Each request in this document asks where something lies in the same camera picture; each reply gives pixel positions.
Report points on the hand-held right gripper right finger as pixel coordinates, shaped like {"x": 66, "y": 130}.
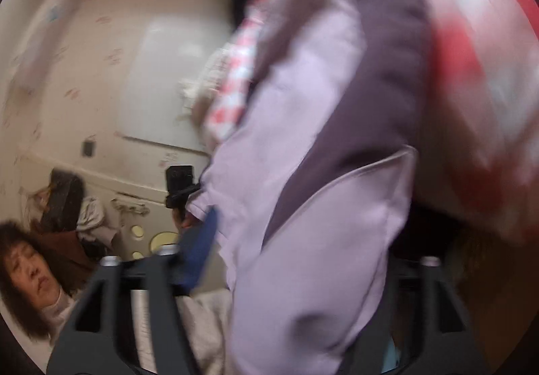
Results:
{"x": 446, "y": 316}

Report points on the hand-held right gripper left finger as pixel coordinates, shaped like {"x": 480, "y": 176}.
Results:
{"x": 200, "y": 248}

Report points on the purple jacket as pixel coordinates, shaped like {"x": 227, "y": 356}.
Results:
{"x": 303, "y": 274}

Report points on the white clothes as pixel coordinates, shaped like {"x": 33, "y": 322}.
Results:
{"x": 90, "y": 213}

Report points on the white cabinet with yellow circles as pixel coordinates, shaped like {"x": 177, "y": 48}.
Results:
{"x": 126, "y": 248}

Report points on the beige quilt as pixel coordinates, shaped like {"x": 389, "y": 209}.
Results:
{"x": 210, "y": 76}

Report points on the black bag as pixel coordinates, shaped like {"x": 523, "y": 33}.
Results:
{"x": 65, "y": 198}

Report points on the brown cloth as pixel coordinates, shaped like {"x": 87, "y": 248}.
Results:
{"x": 67, "y": 253}

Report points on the person's head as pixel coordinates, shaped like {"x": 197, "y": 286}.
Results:
{"x": 29, "y": 270}

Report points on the dark wall switch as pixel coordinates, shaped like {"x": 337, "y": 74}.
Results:
{"x": 88, "y": 147}

